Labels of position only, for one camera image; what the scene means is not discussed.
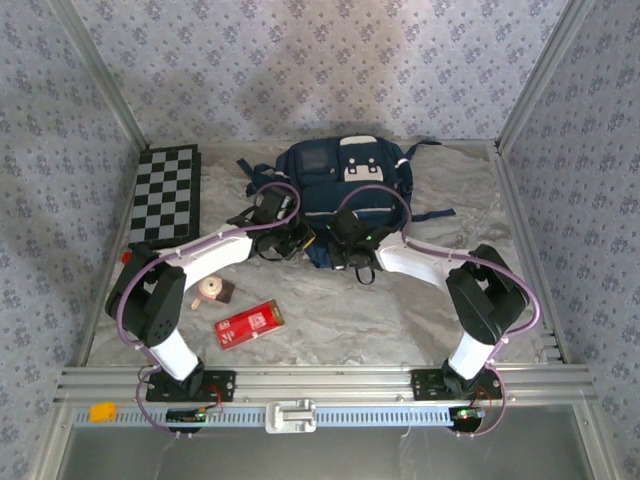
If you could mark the navy blue backpack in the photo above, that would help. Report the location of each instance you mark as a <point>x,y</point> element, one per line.
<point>350,190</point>

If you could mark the pink round tape dispenser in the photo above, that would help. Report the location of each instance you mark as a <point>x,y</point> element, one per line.
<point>212,291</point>

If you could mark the red box with gold end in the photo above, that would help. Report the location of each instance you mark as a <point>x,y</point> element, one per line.
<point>250,324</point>

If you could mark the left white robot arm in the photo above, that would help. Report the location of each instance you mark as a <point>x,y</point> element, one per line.
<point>210,255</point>

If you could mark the black and white chessboard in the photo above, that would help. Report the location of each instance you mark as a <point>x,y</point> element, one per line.
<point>162,195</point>

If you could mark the silver metal latch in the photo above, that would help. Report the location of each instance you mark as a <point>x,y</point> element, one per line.
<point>291,416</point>

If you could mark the yellow connector block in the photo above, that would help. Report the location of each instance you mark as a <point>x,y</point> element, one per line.
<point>102,412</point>

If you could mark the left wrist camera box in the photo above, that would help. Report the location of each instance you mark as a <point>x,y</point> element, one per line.
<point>286,207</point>

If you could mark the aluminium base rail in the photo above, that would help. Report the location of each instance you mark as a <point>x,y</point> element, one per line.
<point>320,380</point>

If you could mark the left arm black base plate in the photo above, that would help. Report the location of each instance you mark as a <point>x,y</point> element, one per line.
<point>220,385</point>

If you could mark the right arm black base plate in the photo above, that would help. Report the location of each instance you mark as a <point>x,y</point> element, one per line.
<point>425,385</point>

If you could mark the aluminium frame post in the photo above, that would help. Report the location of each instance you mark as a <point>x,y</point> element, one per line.
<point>102,75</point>
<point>540,75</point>

